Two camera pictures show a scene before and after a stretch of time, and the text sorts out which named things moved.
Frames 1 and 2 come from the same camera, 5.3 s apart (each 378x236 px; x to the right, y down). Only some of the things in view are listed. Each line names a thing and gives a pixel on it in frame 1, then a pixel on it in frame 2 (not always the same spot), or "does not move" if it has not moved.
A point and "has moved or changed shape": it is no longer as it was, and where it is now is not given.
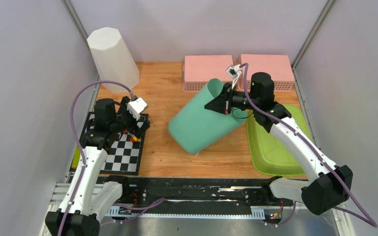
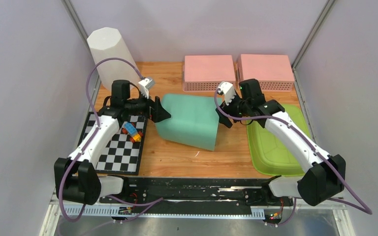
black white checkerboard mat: (124, 157) does not move
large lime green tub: (271, 155) does not move
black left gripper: (138, 132) to (157, 113)
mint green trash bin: (195, 128) has moved or changed shape
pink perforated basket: (278, 66) does not move
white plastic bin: (112, 59) does not move
